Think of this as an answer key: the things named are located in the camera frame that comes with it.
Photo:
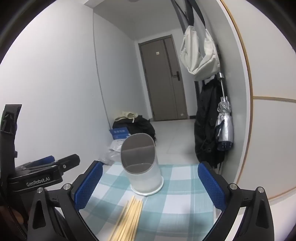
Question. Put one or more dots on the beige cloth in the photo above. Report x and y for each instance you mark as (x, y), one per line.
(126, 114)

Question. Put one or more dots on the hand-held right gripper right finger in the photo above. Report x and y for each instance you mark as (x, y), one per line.
(211, 185)

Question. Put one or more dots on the teal plaid tablecloth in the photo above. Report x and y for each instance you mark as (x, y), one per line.
(180, 208)

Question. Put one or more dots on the black bag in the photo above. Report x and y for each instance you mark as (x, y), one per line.
(141, 126)

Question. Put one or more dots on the blue cardboard box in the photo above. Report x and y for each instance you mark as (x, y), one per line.
(119, 132)

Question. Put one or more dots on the white utensil holder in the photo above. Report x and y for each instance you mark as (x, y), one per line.
(145, 180)

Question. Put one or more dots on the white cabinet with wood trim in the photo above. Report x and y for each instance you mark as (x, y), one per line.
(266, 139)

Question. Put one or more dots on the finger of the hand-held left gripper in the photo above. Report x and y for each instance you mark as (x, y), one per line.
(69, 160)
(47, 159)

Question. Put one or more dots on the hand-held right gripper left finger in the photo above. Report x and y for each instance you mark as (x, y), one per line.
(89, 185)

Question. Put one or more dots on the grey brown door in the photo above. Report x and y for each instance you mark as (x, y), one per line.
(159, 88)

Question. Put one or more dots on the white hanging bag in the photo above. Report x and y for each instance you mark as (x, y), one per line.
(196, 55)

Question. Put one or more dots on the bundle of wooden chopsticks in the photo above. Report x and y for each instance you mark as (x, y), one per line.
(129, 220)

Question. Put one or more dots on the grey plastic mailer bag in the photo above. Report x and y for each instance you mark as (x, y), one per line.
(109, 157)

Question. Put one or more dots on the silver folded umbrella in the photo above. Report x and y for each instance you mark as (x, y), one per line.
(224, 125)

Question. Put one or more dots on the black hanging jacket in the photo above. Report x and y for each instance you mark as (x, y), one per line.
(205, 120)

